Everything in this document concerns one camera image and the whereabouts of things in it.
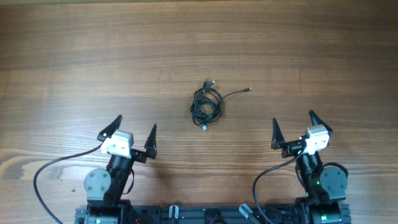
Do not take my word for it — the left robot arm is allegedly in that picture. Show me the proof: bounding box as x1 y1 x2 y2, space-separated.
75 115 157 224

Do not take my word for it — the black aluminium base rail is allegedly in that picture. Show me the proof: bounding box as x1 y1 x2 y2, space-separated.
75 203 352 224

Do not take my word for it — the thin black USB cable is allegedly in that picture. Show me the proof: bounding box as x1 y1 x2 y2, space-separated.
198 87 252 108

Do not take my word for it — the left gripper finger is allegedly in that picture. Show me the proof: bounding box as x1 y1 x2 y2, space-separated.
97 114 123 141
144 124 157 159

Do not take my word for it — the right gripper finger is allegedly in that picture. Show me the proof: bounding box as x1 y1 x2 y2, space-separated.
271 118 285 150
308 110 333 134

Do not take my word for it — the camera cable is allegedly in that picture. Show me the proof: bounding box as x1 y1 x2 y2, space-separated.
32 143 103 224
252 146 307 224

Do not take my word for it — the right camera cable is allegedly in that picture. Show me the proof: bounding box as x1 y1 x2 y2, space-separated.
252 146 307 224

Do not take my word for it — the thick black USB cable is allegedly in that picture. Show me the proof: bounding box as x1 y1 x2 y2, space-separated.
190 79 224 131

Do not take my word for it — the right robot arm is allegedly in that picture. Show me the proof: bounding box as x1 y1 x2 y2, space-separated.
271 110 351 224

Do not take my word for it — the left camera cable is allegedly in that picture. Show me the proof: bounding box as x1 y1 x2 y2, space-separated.
32 143 103 224

